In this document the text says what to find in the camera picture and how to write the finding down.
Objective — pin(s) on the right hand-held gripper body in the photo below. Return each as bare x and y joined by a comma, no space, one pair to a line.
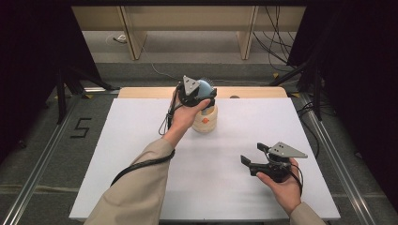
284,151

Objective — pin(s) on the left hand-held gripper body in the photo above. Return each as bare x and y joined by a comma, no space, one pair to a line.
189,86

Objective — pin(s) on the light blue hairbrush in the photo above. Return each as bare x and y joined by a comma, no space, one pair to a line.
206,88

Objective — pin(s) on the cream ribbed cup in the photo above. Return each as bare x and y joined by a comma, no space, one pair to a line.
206,123

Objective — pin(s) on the person's left hand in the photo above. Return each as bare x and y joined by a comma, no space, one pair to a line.
183,120

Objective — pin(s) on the person's right hand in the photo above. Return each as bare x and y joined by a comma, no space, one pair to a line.
286,193

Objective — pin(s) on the white board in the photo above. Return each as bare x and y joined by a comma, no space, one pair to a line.
219,187

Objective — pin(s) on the wooden table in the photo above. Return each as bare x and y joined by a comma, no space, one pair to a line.
140,92

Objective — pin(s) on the yellow tape piece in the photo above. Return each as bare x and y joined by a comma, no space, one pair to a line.
88,96
275,75
294,94

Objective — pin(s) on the black metal stand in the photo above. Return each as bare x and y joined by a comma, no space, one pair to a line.
61,93
316,93

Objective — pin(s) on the beige wooden bench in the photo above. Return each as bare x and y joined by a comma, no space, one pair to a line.
187,18

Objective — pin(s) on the dark curtain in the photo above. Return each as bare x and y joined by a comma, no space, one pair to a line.
31,62
359,78

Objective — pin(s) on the aluminium floor rail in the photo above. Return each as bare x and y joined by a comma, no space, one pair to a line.
338,162
37,175

